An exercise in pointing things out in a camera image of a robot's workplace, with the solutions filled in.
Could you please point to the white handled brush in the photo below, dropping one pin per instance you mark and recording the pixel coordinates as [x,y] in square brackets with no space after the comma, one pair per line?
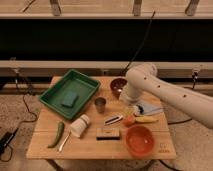
[113,120]

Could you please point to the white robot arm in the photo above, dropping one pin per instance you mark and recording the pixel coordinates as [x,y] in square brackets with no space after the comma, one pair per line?
[143,77]

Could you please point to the green plastic tray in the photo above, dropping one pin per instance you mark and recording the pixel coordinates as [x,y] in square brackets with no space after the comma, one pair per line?
[75,81]

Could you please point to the dark red bowl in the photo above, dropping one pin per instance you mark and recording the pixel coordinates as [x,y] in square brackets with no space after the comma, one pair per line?
[117,85]

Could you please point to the small metal cup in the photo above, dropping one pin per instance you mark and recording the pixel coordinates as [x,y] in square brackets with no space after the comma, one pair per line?
[100,104]

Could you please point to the orange tomato toy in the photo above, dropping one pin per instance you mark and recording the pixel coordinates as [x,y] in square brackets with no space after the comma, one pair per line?
[129,121]

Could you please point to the wooden table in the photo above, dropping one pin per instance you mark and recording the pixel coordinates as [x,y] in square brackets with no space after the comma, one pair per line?
[87,147]

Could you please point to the blue cloth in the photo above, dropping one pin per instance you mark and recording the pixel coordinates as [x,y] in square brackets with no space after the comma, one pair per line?
[144,108]

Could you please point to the yellow banana toy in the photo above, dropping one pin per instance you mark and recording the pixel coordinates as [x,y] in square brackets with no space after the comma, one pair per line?
[145,119]

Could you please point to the wooden block eraser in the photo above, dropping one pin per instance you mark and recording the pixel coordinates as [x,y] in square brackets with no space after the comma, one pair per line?
[108,134]

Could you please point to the white plastic cup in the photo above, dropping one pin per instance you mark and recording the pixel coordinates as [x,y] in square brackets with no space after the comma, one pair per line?
[80,125]

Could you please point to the green chili pepper toy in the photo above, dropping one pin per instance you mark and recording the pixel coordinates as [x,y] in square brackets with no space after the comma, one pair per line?
[58,136]

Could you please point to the orange plastic bowl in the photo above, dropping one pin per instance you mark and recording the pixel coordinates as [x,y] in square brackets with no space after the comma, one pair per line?
[139,141]

